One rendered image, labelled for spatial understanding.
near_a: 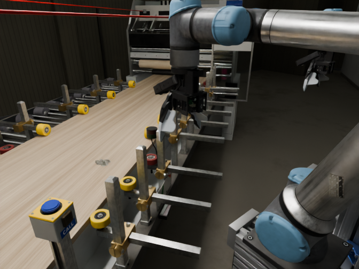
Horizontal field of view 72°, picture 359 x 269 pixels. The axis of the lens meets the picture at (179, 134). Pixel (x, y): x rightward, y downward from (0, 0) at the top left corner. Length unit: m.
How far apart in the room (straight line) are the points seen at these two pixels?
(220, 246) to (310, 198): 1.68
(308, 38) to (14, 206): 1.23
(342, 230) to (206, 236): 1.40
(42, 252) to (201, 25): 0.88
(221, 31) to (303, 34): 0.17
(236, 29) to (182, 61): 0.15
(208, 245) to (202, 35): 1.82
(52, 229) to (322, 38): 0.71
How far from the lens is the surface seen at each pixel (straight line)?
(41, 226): 0.68
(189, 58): 0.63
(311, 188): 0.54
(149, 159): 1.43
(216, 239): 2.22
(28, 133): 2.11
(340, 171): 0.50
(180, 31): 0.62
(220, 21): 0.55
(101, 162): 1.46
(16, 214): 1.26
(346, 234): 1.00
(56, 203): 0.68
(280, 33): 0.63
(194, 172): 1.40
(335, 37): 0.59
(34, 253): 1.06
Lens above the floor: 1.62
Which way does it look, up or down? 25 degrees down
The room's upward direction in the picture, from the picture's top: straight up
